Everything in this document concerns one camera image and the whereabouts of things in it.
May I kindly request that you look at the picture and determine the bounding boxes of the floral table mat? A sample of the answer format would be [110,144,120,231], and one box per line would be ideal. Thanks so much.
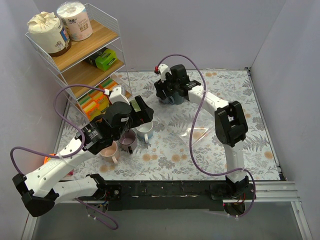
[70,69,280,181]

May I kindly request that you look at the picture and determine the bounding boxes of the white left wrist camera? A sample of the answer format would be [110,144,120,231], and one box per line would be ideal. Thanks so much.
[109,85,130,105]

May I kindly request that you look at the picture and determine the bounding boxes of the slate blue mug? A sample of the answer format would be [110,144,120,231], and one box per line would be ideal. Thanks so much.
[159,96,175,105]

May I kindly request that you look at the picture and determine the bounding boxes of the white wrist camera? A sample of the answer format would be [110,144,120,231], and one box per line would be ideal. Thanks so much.
[158,63,170,83]
[109,85,130,105]

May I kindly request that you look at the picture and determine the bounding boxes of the colourful sponge packs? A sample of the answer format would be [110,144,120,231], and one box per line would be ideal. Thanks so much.
[78,89,112,121]

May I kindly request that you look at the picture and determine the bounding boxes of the mauve pink mug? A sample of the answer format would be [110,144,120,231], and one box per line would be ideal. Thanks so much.
[118,129,138,154]

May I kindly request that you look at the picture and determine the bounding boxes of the orange pink candy box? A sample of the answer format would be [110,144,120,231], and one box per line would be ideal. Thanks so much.
[42,152,75,176]

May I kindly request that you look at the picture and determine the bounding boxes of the blue white mug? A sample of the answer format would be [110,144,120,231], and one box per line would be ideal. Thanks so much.
[136,121,154,144]

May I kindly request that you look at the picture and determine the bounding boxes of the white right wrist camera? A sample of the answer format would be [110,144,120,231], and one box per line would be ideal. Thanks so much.
[158,63,170,83]

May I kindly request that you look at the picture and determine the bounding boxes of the peach pink mug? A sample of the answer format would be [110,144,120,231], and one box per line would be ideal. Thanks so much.
[99,141,120,165]

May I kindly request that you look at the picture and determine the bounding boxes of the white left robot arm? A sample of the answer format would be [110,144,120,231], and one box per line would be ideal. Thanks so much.
[12,95,154,217]

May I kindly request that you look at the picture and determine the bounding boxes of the clear acrylic tray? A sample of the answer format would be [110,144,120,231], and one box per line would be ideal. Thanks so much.
[146,96,215,147]

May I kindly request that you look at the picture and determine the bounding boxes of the cream toilet paper roll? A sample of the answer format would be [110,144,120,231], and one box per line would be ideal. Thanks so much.
[27,11,72,57]

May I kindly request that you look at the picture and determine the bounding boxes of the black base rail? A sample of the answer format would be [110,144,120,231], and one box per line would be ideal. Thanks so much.
[77,178,257,212]

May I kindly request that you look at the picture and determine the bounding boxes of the white toilet paper pack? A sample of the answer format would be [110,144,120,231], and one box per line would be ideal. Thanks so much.
[56,0,93,42]

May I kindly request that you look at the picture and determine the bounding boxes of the white wire wooden shelf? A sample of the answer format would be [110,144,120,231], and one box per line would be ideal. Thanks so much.
[25,3,132,107]

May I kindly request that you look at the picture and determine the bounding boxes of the teal grey mug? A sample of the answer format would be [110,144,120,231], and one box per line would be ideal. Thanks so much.
[172,92,185,105]

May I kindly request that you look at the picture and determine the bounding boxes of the green tissue box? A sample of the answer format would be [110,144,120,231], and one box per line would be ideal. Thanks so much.
[84,47,118,72]

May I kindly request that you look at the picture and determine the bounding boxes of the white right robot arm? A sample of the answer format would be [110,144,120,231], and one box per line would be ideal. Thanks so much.
[154,64,249,199]

